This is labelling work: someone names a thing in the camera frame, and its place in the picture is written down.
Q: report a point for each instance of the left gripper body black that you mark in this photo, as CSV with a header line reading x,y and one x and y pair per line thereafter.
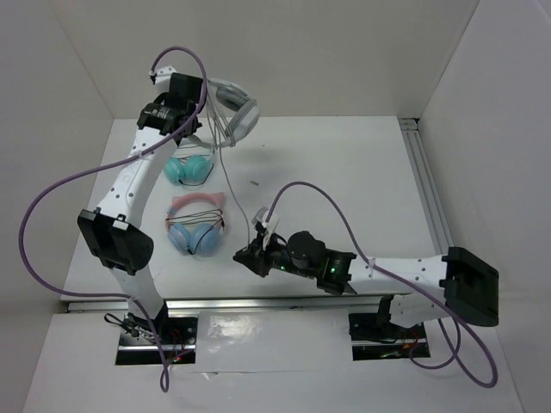
x,y
195,125

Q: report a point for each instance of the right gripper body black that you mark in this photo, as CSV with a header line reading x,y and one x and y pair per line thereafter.
x,y
281,258

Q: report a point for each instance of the grey white headphones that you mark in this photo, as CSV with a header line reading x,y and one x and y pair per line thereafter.
x,y
232,113

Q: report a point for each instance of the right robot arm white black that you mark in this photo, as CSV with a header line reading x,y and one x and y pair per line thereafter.
x,y
412,290

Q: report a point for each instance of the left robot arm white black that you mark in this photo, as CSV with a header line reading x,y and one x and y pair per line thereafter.
x,y
112,230

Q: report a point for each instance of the pink blue cat-ear headphones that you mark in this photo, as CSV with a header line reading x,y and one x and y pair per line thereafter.
x,y
196,234

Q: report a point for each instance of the teal white cat-ear headphones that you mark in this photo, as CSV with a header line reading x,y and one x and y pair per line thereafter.
x,y
191,165

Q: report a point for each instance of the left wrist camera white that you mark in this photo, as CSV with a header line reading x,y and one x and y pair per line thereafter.
x,y
162,74

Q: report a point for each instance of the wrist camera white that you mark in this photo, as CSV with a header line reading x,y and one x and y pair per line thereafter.
x,y
162,74
265,223

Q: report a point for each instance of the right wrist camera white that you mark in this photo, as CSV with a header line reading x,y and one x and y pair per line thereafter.
x,y
265,223

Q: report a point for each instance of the aluminium rail front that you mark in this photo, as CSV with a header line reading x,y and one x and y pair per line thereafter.
x,y
272,303

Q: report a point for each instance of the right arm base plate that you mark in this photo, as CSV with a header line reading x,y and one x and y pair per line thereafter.
x,y
372,340

